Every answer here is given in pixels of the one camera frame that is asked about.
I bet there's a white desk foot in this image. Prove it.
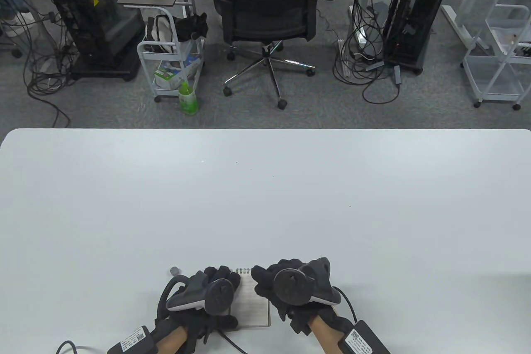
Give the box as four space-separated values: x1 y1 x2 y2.
441 5 489 52

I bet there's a person's right hand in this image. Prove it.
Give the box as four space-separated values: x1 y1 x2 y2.
251 259 354 336

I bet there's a grey handheld controller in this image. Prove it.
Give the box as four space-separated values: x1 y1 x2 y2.
159 273 236 321
273 257 342 307

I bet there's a thin black cable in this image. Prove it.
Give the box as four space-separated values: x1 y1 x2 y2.
331 286 358 323

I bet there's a person's left hand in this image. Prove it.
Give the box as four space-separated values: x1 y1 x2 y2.
155 265 242 345

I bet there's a black glass computer tower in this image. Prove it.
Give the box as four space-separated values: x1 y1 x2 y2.
49 0 141 82

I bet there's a black labelled wrist box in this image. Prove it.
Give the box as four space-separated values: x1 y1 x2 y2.
107 325 161 354
337 320 391 354

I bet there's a white spiral notebook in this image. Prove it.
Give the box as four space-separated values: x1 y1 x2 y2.
230 267 271 327

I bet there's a white rolling cart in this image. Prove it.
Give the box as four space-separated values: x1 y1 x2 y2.
460 0 531 111
137 6 206 103

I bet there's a black braided cable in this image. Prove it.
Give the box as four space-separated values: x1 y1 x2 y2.
215 326 250 354

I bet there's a black white backpack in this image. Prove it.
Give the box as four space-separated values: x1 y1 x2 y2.
144 15 175 54

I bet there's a grey cable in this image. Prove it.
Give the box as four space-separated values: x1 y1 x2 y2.
56 339 109 354

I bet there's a person's right forearm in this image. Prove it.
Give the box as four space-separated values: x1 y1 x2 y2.
310 316 346 354

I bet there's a black grey computer tower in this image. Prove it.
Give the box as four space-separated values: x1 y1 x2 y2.
384 0 453 76

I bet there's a black cloth bag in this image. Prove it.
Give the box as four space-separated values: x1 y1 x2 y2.
174 12 209 42

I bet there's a tangle of black cables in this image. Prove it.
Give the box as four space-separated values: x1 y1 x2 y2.
324 0 405 105
23 10 80 128

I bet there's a person's left forearm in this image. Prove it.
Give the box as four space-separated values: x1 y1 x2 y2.
157 325 190 354

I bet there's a green plastic bottle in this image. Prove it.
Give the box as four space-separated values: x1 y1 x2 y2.
179 82 199 115

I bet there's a blue white packet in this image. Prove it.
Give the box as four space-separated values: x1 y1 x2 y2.
183 53 202 77

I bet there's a white power strip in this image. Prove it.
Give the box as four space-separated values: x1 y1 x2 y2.
338 39 351 77

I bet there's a green white carton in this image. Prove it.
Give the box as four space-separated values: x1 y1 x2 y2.
154 61 187 89

